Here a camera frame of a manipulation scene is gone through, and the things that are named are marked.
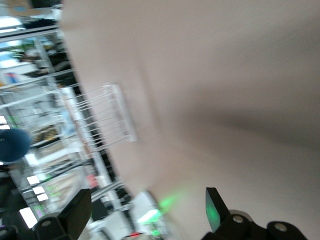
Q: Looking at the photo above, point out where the dark blue round object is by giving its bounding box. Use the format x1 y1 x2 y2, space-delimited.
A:
0 128 33 163

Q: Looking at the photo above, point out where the metal storage shelving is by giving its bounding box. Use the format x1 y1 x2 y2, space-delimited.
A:
0 23 131 218

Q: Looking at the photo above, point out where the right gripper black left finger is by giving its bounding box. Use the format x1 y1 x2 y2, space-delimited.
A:
0 188 93 240

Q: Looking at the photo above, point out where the white wire cup holder rack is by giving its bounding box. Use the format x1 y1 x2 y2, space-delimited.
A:
61 83 139 154

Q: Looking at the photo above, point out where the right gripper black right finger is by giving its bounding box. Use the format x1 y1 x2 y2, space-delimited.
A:
201 187 307 240

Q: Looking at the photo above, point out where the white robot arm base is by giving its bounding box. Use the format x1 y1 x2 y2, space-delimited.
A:
128 190 172 238

